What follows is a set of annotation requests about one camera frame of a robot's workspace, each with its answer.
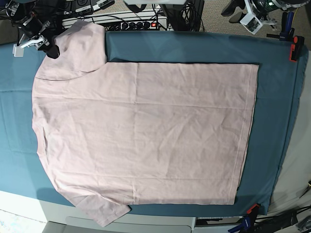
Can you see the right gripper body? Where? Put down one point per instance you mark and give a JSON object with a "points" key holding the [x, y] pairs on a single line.
{"points": [[33, 28]]}

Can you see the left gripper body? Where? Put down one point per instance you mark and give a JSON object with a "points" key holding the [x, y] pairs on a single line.
{"points": [[261, 9]]}

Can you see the pink T-shirt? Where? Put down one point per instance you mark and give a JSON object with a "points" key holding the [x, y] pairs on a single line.
{"points": [[115, 134]]}

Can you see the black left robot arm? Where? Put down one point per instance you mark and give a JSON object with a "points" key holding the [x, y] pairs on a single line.
{"points": [[286, 5]]}

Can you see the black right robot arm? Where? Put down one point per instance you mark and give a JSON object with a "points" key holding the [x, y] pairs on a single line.
{"points": [[18, 11]]}

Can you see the blue black clamp top right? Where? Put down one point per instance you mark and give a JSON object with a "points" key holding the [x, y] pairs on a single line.
{"points": [[287, 31]]}

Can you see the blue black clamp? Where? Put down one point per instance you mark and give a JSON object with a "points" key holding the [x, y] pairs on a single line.
{"points": [[287, 31], [246, 224]]}

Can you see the orange black clamp top right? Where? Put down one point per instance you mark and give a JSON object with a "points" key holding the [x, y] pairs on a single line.
{"points": [[296, 48]]}

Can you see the orange black clamp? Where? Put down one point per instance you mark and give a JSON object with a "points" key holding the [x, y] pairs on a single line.
{"points": [[296, 48], [254, 208]]}

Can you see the teal table cloth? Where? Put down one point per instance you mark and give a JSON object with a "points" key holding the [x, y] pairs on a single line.
{"points": [[280, 83]]}

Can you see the white power strip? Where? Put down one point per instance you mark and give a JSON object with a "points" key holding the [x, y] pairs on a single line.
{"points": [[114, 23]]}

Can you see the orange black clamp bottom right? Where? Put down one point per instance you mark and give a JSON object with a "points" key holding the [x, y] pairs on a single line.
{"points": [[254, 208]]}

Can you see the blue black clamp bottom right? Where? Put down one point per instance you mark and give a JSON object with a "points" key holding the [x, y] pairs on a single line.
{"points": [[246, 224]]}

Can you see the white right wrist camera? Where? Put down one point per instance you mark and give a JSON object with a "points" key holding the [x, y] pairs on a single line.
{"points": [[18, 51]]}

